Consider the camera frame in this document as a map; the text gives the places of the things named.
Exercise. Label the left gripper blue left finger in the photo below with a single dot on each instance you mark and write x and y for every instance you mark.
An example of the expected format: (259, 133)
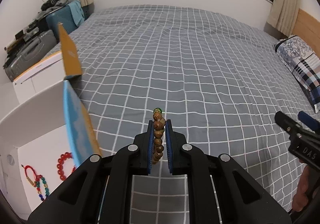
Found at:
(143, 161)

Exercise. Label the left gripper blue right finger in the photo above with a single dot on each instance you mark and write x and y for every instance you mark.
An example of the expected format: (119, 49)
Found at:
(174, 141)

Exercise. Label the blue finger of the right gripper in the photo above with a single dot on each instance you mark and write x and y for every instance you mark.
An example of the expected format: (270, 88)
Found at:
(286, 123)
(310, 122)

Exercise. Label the white cardboard box blue outside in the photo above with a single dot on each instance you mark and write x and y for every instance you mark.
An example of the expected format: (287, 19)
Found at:
(46, 135)

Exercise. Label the person's right hand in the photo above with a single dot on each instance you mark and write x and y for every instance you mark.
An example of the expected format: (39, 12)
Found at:
(300, 199)

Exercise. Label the blue plaid pillow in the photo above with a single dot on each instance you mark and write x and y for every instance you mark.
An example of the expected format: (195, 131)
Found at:
(303, 64)

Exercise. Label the grey white checked bedsheet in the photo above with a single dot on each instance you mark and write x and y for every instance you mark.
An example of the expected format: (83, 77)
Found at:
(219, 81)

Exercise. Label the wooden headboard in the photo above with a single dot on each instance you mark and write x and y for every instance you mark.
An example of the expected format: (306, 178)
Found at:
(308, 29)

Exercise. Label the beige curtain by headboard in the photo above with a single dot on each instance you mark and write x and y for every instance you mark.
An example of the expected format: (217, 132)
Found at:
(283, 15)

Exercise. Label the grey hard suitcase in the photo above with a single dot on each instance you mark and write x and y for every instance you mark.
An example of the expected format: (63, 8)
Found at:
(29, 54)

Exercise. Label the teal suitcase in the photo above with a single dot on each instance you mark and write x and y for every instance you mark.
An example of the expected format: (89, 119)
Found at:
(64, 16)

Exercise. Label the teal cloth on suitcase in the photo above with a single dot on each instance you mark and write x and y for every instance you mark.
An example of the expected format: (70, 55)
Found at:
(77, 12)

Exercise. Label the dark clutter on suitcases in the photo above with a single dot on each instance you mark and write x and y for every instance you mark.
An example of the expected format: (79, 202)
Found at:
(34, 28)

